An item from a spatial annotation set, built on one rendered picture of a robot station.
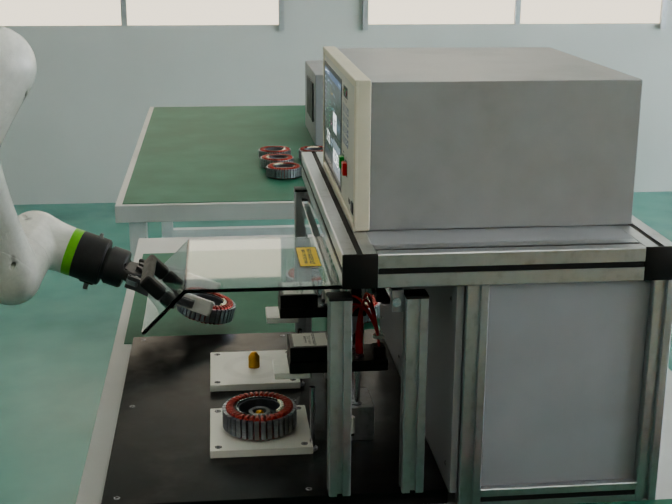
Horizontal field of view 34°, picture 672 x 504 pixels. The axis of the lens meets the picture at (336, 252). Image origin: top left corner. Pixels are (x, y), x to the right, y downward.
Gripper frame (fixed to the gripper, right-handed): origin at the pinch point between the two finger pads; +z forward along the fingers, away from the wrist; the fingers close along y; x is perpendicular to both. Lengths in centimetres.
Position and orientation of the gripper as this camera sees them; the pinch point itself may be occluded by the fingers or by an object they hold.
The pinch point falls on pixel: (206, 297)
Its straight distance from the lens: 217.3
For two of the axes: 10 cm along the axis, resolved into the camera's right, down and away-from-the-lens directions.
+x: 3.4, -9.1, -2.2
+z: 9.4, 3.3, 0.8
